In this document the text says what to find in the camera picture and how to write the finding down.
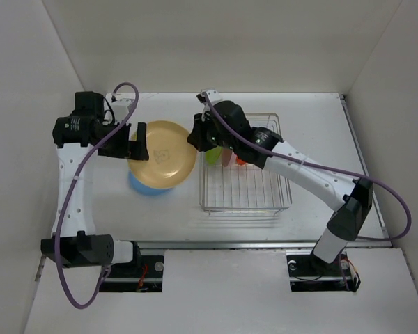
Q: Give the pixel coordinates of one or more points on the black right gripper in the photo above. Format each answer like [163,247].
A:
[197,136]

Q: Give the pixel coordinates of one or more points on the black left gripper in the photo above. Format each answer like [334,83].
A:
[133,149]

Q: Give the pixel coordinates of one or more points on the blue plate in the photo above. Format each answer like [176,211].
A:
[144,190]

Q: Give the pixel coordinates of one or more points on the beige plate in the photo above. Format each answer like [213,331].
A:
[171,157]

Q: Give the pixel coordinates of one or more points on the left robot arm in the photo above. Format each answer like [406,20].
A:
[96,127]

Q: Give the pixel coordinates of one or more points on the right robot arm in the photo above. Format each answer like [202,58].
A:
[350,198]

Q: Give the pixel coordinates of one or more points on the green plate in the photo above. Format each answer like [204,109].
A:
[213,155]

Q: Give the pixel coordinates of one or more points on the pink plate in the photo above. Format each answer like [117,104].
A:
[227,155]

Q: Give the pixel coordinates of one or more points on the orange translucent plate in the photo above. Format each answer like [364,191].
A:
[240,161]

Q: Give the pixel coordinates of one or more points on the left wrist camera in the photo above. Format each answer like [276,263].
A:
[120,109]

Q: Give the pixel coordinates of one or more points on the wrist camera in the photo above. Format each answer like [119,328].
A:
[211,95]
[120,109]

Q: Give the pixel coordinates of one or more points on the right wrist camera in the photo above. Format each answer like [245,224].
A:
[211,95]

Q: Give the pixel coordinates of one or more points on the wire dish rack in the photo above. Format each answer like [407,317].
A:
[242,189]

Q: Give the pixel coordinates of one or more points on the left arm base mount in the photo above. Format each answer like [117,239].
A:
[144,274]

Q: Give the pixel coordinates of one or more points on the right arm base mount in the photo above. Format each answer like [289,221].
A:
[309,274]

